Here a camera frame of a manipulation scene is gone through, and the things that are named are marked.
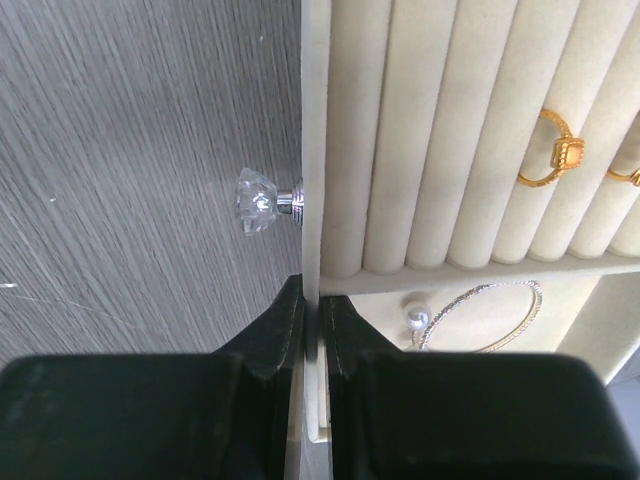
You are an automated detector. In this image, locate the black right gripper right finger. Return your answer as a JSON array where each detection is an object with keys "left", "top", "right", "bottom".
[{"left": 320, "top": 296, "right": 631, "bottom": 479}]

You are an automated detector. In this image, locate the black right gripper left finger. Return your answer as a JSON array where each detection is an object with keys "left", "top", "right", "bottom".
[{"left": 1, "top": 275, "right": 305, "bottom": 479}]

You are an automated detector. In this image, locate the beige jewelry drawer tray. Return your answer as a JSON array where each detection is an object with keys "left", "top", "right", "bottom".
[{"left": 234, "top": 0, "right": 640, "bottom": 444}]

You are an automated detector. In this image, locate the gold gemstone ring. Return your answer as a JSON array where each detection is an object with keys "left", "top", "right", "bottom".
[{"left": 517, "top": 108, "right": 587, "bottom": 190}]

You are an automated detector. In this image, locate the gold twisted ring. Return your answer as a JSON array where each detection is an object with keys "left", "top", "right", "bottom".
[{"left": 607, "top": 167, "right": 640, "bottom": 187}]

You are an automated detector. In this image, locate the white pearl earring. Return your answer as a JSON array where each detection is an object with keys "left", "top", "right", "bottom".
[{"left": 403, "top": 300, "right": 432, "bottom": 349}]

